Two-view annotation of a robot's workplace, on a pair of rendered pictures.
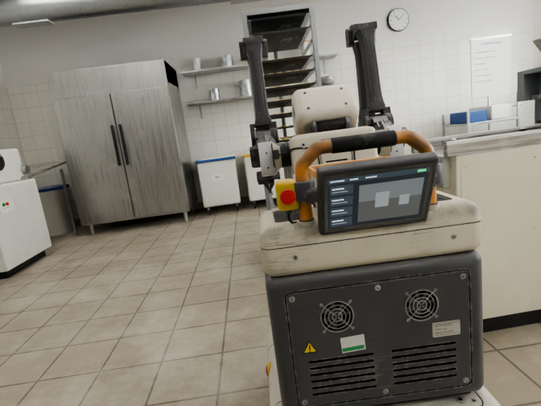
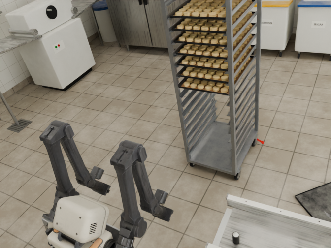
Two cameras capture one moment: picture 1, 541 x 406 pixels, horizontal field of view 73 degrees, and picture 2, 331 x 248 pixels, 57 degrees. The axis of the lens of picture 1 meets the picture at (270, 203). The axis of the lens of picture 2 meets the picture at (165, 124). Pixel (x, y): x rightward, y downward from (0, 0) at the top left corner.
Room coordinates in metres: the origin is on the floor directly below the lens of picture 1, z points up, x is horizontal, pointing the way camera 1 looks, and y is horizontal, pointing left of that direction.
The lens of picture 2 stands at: (0.89, -1.15, 2.19)
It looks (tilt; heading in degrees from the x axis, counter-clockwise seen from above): 37 degrees down; 38
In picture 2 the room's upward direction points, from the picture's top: 12 degrees counter-clockwise
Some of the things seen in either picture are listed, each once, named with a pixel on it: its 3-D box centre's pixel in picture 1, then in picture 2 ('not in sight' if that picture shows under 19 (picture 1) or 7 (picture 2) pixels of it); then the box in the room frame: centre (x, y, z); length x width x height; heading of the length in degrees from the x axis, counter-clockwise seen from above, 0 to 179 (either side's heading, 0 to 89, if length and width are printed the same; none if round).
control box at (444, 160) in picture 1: (431, 169); (222, 235); (1.67, -0.75, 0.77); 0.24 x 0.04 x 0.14; 4
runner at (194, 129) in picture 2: not in sight; (202, 117); (2.92, -0.01, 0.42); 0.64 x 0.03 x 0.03; 1
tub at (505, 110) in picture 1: (490, 112); not in sight; (5.36, -3.29, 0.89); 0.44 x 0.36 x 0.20; 11
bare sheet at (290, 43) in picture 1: (277, 42); not in sight; (2.94, -0.21, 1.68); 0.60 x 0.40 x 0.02; 1
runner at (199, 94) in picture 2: not in sight; (199, 93); (2.92, -0.01, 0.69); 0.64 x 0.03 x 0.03; 1
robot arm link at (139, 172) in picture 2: (364, 83); (142, 180); (1.55, -0.44, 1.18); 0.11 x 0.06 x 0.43; 90
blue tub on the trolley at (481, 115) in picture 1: (468, 117); not in sight; (5.27, -2.92, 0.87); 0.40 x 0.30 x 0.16; 6
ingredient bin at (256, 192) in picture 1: (264, 177); (271, 24); (5.30, 0.04, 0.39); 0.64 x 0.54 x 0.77; 3
